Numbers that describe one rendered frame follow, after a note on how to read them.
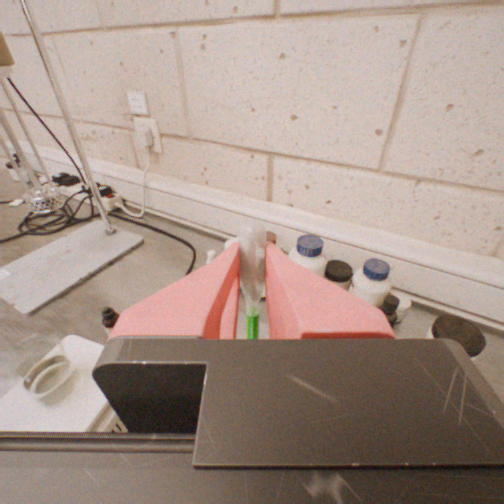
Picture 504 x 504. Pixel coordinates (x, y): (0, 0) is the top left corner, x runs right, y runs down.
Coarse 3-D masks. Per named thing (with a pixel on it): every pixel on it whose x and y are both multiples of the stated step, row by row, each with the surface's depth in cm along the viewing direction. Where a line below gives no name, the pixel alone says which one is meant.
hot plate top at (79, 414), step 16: (80, 352) 35; (96, 352) 35; (80, 368) 33; (0, 400) 30; (16, 400) 30; (80, 400) 30; (96, 400) 30; (0, 416) 29; (16, 416) 29; (32, 416) 29; (48, 416) 29; (64, 416) 29; (80, 416) 29; (96, 416) 29
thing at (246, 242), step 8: (248, 224) 11; (240, 232) 11; (248, 232) 11; (240, 240) 11; (248, 240) 11; (240, 248) 12; (248, 248) 11; (240, 256) 12; (248, 256) 11; (240, 264) 12; (248, 264) 12; (240, 272) 13; (248, 272) 12; (240, 280) 13; (248, 280) 12; (248, 288) 13; (248, 296) 13
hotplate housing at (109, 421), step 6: (108, 408) 31; (102, 414) 31; (108, 414) 31; (114, 414) 31; (102, 420) 30; (108, 420) 31; (114, 420) 31; (120, 420) 32; (96, 426) 30; (102, 426) 30; (108, 426) 31; (114, 426) 32; (120, 426) 33
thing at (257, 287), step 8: (256, 224) 11; (256, 232) 11; (264, 232) 11; (256, 240) 11; (264, 240) 11; (256, 248) 11; (264, 248) 12; (256, 256) 11; (264, 256) 12; (256, 264) 12; (264, 264) 12; (256, 272) 12; (264, 272) 12; (256, 280) 12; (264, 280) 13; (256, 288) 13; (256, 296) 13
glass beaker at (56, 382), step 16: (32, 336) 29; (48, 336) 29; (16, 352) 28; (32, 352) 30; (48, 352) 31; (64, 352) 29; (0, 368) 26; (16, 368) 28; (48, 368) 27; (64, 368) 29; (16, 384) 26; (32, 384) 26; (48, 384) 27; (64, 384) 29; (80, 384) 32; (32, 400) 29; (48, 400) 29; (64, 400) 30
